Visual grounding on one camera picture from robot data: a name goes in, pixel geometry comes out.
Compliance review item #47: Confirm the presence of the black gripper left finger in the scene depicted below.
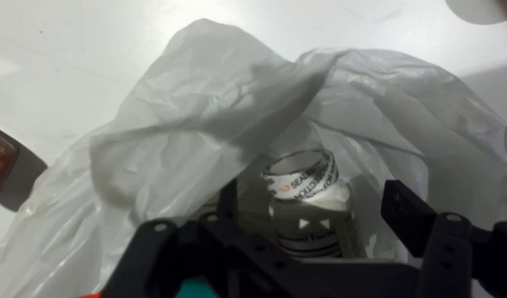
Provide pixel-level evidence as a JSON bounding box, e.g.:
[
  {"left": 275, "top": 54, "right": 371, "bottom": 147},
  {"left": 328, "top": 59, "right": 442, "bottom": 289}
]
[{"left": 99, "top": 176, "right": 343, "bottom": 298}]

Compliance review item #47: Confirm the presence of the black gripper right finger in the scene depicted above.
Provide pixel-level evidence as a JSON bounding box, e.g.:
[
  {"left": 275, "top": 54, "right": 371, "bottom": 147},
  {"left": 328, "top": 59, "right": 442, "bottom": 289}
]
[{"left": 341, "top": 176, "right": 507, "bottom": 298}]

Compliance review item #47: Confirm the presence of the white plastic bag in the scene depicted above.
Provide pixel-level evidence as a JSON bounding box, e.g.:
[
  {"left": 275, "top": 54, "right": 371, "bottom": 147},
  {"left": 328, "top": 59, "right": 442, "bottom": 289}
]
[{"left": 0, "top": 17, "right": 507, "bottom": 298}]

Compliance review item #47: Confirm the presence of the white pill bottle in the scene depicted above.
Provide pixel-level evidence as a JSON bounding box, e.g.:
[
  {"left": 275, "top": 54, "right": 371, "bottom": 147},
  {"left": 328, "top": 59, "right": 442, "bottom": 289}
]
[{"left": 260, "top": 147, "right": 357, "bottom": 261}]

